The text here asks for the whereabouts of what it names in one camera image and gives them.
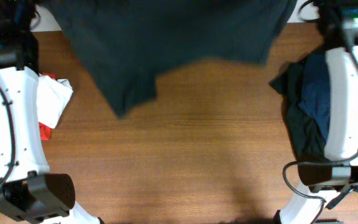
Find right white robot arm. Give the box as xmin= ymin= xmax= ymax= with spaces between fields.
xmin=271 ymin=1 xmax=358 ymax=223

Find white folded t-shirt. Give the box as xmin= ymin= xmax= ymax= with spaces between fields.
xmin=36 ymin=75 xmax=73 ymax=129

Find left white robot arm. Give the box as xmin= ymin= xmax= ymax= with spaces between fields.
xmin=0 ymin=1 xmax=101 ymax=223

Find right black cable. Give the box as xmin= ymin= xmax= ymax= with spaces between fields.
xmin=282 ymin=0 xmax=358 ymax=224

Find black Nike t-shirt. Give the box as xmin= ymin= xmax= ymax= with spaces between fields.
xmin=44 ymin=0 xmax=296 ymax=117

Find red folded t-shirt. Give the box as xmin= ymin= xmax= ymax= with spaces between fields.
xmin=39 ymin=73 xmax=55 ymax=141

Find dark green t-shirt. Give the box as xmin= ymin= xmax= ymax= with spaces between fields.
xmin=269 ymin=62 xmax=326 ymax=161

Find navy blue t-shirt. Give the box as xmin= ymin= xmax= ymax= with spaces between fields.
xmin=298 ymin=54 xmax=331 ymax=142

